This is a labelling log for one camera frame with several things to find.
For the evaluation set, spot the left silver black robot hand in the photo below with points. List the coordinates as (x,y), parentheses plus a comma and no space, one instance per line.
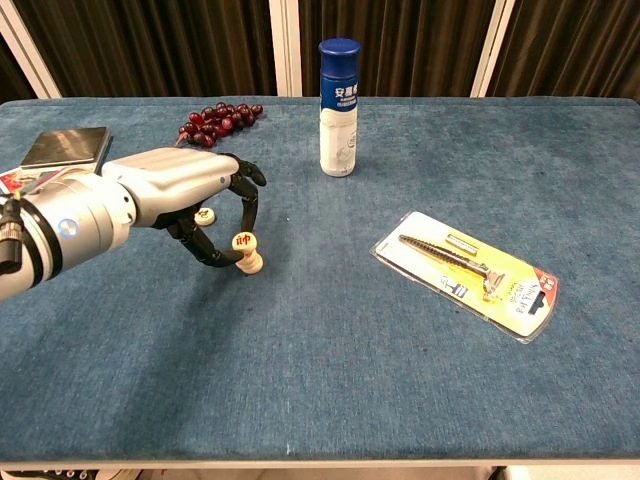
(170,180)

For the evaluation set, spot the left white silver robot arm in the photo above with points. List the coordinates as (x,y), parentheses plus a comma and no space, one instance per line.
(75,225)

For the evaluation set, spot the red grape bunch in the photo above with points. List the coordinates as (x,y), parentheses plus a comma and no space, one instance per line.
(215,125)

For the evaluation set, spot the silver kitchen scale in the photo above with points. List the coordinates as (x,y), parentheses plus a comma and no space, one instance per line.
(65,145)

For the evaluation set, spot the dark pleated curtain panel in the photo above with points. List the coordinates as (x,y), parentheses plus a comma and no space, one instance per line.
(575,45)
(10,80)
(410,45)
(150,45)

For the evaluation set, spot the white card with red photo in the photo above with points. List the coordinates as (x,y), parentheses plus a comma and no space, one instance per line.
(20,180)

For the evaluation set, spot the white bottle with blue cap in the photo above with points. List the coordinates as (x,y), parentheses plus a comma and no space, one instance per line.
(339,125)

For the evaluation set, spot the blue tablecloth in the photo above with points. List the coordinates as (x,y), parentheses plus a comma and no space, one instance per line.
(320,375)

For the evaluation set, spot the yellow razor blister pack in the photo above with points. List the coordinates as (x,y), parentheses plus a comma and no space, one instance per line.
(500,300)

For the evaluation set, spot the white frame post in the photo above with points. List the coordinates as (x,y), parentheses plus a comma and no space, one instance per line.
(492,50)
(286,50)
(27,60)

